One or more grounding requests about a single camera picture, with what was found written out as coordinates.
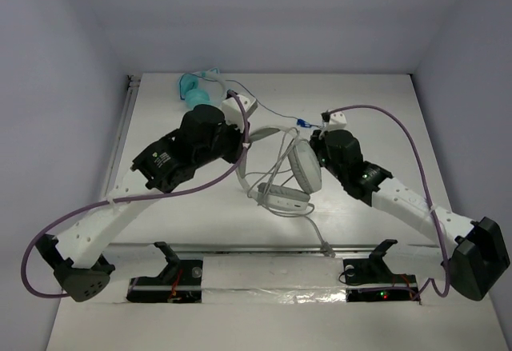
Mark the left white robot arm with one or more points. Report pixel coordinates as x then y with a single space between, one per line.
206 148

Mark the teal white headphones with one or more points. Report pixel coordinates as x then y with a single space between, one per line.
191 92

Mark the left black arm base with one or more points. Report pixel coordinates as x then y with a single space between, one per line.
179 281

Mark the metal rail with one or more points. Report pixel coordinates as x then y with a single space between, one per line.
204 248

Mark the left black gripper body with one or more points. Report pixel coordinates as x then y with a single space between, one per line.
236 143

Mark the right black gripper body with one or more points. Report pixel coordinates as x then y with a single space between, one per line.
320 148

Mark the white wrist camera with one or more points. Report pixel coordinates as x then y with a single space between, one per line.
234 103
333 121

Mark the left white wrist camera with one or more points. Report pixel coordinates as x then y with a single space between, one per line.
234 103

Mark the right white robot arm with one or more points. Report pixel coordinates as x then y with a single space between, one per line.
470 255

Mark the white grey headphones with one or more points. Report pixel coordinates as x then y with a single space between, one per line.
280 199

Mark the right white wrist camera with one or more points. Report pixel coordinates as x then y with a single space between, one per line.
333 121

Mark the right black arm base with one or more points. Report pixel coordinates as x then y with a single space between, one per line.
368 279

